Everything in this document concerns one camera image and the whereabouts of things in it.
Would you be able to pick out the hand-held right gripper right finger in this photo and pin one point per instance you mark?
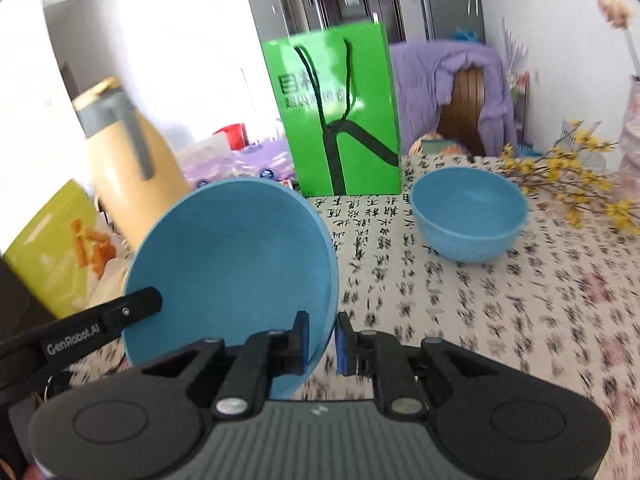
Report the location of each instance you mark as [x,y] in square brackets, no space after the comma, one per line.
[344,345]

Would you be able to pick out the blue bowl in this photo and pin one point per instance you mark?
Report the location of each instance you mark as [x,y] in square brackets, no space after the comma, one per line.
[230,260]
[467,215]

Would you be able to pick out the clear plastic bag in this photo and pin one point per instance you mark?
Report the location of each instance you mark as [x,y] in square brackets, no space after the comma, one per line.
[205,152]

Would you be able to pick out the red container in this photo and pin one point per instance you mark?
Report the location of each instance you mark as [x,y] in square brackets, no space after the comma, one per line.
[230,136]

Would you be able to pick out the yellow-green snack box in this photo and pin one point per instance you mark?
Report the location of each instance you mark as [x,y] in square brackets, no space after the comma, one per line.
[55,245]

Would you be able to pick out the yellow thermos jug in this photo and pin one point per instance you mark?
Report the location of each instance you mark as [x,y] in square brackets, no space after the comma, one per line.
[135,175]

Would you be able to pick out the green paper bag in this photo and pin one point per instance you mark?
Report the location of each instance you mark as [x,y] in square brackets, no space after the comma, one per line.
[365,85]

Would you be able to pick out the purple cloth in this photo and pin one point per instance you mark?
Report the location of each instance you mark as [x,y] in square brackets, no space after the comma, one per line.
[425,80]

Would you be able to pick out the yellow flower branch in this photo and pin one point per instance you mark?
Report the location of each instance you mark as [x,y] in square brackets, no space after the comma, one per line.
[570,165]

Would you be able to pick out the grey refrigerator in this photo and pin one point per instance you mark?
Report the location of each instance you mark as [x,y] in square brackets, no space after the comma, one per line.
[450,0]

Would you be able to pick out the printed tablecloth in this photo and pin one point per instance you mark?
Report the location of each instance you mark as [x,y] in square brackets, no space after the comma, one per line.
[450,310]

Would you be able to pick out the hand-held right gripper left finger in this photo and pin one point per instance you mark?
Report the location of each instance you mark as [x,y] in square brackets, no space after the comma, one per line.
[299,342]

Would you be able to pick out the black paper bag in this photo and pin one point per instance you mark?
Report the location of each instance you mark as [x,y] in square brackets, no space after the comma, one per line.
[25,300]

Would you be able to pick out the pink ribbed vase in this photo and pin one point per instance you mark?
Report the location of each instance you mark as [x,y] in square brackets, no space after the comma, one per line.
[631,140]

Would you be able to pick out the wooden chair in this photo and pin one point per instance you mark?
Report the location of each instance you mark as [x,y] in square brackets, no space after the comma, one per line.
[462,110]

